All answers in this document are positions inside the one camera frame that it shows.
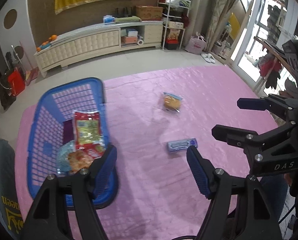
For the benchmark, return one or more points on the small orange noodle snack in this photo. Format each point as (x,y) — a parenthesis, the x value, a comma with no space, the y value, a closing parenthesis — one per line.
(79,160)

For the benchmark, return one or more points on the green folded towel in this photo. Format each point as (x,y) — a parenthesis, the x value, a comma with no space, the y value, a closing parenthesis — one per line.
(127,19)

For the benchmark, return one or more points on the pink table cloth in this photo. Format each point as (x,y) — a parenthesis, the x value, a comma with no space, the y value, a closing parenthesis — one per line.
(158,197)

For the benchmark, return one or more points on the wrapped bread bun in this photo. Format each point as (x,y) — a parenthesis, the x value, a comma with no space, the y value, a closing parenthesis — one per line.
(172,102)

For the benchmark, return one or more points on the cardboard box on cabinet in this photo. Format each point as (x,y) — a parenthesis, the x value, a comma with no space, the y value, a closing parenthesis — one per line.
(149,13)

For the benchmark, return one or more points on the pink tote bag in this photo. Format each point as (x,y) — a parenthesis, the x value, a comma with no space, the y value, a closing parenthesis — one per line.
(196,44)

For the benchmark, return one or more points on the silver standing air conditioner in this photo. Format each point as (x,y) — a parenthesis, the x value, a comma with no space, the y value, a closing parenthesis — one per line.
(196,19)

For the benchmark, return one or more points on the cream TV cabinet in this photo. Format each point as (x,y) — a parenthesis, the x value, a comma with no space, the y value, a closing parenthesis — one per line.
(98,40)

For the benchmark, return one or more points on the red green snack bag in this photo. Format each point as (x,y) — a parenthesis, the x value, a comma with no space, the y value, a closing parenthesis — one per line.
(88,136)

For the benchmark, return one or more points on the patterned curtain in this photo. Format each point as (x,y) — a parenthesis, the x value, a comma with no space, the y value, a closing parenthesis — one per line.
(217,7)

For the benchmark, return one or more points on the teal striped snack bag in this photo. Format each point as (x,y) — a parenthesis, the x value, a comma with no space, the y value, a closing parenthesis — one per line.
(62,160)

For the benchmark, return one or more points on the black bag on floor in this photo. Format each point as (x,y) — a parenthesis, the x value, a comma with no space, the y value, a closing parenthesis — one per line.
(6,96)

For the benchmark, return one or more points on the wooden clothes rack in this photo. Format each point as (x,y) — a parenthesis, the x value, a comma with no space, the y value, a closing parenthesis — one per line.
(275,72)

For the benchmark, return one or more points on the arched floor mirror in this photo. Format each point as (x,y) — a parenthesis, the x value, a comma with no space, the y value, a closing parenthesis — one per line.
(233,21)

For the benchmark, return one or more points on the blue tissue pack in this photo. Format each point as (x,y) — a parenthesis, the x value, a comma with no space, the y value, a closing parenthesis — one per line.
(108,19)

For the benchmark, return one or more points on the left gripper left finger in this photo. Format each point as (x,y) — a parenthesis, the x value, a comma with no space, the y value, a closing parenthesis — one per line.
(101,169)

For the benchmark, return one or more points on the white metal shelf rack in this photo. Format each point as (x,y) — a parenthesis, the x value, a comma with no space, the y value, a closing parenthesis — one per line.
(175,18)

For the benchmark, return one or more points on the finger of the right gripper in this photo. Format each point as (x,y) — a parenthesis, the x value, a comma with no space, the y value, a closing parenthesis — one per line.
(244,138)
(280,106)

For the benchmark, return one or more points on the blue Doublemint gum pack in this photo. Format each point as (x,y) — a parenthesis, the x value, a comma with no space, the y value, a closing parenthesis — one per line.
(181,145)

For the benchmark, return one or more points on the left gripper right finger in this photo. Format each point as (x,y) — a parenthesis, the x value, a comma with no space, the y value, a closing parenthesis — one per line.
(202,171)

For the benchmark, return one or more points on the oranges on cabinet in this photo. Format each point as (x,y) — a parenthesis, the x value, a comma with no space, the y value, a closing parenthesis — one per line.
(46,44)

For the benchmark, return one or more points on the purple snack wrapper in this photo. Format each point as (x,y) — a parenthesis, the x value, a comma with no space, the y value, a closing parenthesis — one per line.
(68,134)

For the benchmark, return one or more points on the white slippers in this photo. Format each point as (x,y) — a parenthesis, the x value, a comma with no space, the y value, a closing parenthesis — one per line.
(208,57)

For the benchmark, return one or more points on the red bag on floor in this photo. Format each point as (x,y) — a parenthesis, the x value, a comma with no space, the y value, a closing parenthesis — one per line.
(16,82)

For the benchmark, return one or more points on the blue plastic basket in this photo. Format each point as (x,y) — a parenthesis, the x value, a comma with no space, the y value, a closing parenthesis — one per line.
(52,137)

